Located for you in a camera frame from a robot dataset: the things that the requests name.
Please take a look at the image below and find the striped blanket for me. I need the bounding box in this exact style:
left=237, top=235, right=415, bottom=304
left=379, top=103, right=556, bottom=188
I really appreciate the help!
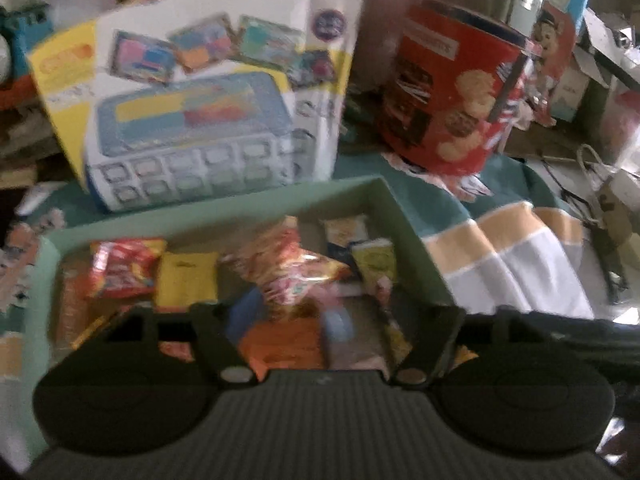
left=0, top=152, right=640, bottom=471

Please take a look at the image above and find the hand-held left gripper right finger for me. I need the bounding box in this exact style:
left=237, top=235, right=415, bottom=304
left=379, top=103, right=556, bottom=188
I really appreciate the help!
left=321, top=304, right=533, bottom=391

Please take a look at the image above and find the white and blue snack packet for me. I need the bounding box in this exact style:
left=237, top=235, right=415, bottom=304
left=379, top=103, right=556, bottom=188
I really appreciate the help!
left=322, top=214, right=372, bottom=257

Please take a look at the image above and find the cartoon printed toy box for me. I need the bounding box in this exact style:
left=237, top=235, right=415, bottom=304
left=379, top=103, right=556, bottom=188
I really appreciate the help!
left=529, top=0, right=601, bottom=123

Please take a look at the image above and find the plain orange snack packet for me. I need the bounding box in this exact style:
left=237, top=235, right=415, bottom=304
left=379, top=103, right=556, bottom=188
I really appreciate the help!
left=239, top=317, right=328, bottom=382

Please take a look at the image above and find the slim orange snack bar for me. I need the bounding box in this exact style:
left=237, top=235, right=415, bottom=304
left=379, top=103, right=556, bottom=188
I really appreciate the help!
left=54, top=267, right=97, bottom=353

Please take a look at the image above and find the green floral snack packet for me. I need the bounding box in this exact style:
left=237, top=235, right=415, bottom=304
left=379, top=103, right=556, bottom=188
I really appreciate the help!
left=349, top=238, right=418, bottom=367

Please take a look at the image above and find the white yellow toy tablet box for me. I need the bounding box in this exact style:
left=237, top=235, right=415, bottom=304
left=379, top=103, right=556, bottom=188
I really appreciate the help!
left=26, top=0, right=364, bottom=213

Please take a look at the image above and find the mint green cardboard box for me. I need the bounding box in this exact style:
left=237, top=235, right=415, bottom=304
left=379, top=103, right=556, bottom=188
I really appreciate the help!
left=22, top=175, right=457, bottom=461

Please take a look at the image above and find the red shiny snack packet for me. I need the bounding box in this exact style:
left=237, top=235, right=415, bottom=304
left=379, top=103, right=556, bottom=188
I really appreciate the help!
left=88, top=238, right=168, bottom=302

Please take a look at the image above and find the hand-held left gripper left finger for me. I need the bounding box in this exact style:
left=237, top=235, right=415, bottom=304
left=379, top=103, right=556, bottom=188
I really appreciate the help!
left=75, top=289, right=269, bottom=392

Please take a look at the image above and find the white paper bag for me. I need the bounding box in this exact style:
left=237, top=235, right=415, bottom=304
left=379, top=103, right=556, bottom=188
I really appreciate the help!
left=575, top=144, right=640, bottom=266

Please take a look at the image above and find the red cookie tin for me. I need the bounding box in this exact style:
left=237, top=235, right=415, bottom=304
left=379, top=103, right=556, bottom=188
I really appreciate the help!
left=374, top=0, right=537, bottom=177

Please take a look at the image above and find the orange patterned snack bag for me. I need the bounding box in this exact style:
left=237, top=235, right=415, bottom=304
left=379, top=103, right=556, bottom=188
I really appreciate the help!
left=219, top=216, right=352, bottom=312

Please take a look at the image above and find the yellow snack packet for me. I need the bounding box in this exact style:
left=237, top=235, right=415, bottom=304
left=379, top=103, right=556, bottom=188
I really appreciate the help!
left=154, top=251, right=222, bottom=311

